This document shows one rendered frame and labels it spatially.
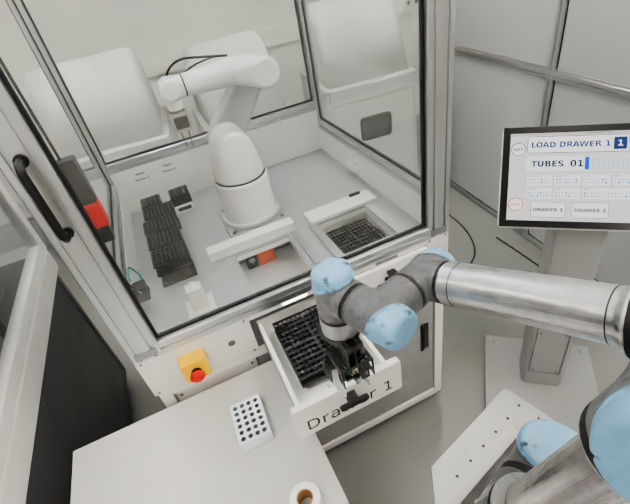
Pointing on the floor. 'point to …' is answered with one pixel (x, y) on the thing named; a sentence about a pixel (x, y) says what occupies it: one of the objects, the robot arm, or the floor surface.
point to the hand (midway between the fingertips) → (348, 381)
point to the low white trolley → (206, 454)
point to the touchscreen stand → (549, 341)
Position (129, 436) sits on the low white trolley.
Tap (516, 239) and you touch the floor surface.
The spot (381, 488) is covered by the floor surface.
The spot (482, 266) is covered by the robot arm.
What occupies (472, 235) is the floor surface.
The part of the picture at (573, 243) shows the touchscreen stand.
